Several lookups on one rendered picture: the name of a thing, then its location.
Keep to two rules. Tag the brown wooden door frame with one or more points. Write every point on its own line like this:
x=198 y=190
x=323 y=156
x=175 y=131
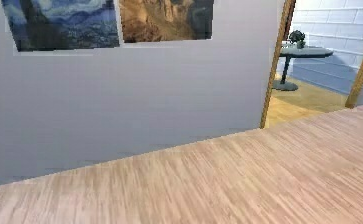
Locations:
x=278 y=60

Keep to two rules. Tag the brown rocky landscape painting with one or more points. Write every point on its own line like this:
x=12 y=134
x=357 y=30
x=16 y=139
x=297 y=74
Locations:
x=162 y=20

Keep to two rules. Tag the dark green house plant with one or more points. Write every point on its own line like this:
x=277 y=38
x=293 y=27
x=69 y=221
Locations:
x=297 y=37

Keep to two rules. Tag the blue night sky painting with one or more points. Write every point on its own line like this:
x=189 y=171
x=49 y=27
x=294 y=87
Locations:
x=65 y=23

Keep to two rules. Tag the dark grey round pedestal table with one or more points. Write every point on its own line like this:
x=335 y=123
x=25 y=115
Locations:
x=304 y=52

